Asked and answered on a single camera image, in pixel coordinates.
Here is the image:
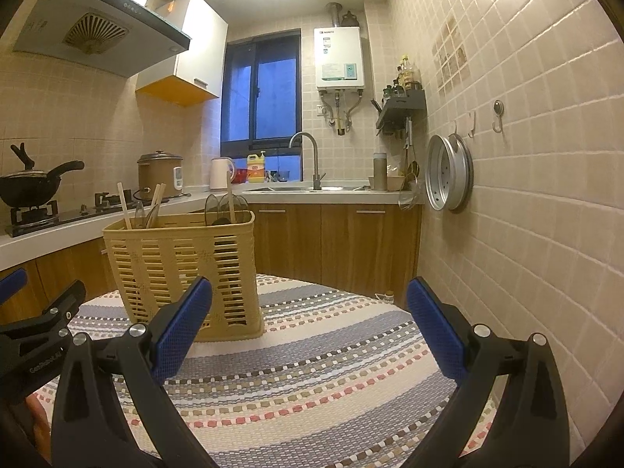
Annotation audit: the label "beige round container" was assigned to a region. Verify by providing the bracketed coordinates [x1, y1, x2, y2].
[368, 174, 405, 192]

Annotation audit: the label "dark wall spice rack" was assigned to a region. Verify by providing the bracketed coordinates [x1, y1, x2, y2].
[375, 90, 427, 137]

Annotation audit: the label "striped woven mat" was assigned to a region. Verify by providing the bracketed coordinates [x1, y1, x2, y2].
[29, 273, 503, 468]

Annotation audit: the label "tall cylindrical canister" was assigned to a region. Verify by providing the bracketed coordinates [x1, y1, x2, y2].
[373, 152, 388, 191]

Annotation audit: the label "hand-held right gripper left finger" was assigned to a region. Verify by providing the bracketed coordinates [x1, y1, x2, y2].
[51, 276, 218, 468]

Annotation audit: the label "beige plastic utensil basket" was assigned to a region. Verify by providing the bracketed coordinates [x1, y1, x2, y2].
[101, 209, 265, 343]

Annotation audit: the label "person's left hand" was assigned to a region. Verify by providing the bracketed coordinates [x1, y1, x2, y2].
[22, 392, 54, 464]

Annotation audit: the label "white gas water heater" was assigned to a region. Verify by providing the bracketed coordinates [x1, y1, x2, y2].
[313, 27, 366, 93]

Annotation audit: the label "white wall cabinet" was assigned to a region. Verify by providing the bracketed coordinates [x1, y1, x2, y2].
[135, 0, 230, 108]

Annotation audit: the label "brown electric cooker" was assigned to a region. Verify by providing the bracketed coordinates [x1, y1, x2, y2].
[136, 150, 185, 200]

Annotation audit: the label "round metal steamer tray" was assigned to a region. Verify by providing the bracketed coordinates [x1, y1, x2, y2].
[425, 133, 475, 214]

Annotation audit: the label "hanging metal ladle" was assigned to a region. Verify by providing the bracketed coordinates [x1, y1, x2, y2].
[404, 117, 421, 179]

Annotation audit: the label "yellow detergent bottle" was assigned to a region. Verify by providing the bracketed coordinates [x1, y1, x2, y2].
[246, 151, 268, 185]

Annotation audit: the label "glass pot lid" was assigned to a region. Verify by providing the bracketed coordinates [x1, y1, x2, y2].
[397, 175, 424, 211]

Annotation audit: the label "water heater pipes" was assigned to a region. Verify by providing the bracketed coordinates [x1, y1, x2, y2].
[324, 90, 364, 136]

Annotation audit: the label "steel sink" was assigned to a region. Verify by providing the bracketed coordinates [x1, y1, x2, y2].
[253, 184, 317, 194]

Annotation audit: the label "steel kitchen faucet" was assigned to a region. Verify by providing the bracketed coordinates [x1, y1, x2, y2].
[289, 131, 325, 191]

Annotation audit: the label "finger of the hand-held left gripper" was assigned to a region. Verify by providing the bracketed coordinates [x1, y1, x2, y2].
[0, 268, 28, 305]
[29, 279, 87, 333]

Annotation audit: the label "black gas stove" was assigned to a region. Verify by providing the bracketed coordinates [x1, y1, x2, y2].
[5, 190, 171, 239]

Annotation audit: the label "cooking oil bottle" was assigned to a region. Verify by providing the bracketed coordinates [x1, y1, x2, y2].
[397, 55, 422, 91]

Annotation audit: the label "grey range hood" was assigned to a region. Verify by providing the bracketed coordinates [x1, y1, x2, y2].
[12, 0, 192, 79]

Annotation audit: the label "black wok with lid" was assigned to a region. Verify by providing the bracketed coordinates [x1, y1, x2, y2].
[0, 142, 86, 208]

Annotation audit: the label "wooden base cabinet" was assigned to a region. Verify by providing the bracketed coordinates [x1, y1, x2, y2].
[244, 202, 422, 298]
[0, 236, 122, 325]

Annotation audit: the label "dark framed window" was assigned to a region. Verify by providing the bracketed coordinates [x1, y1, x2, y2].
[220, 29, 303, 158]

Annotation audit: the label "white electric kettle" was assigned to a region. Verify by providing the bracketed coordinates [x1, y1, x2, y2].
[209, 157, 235, 192]

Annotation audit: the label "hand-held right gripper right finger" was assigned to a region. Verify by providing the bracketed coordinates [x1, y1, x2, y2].
[407, 276, 572, 468]

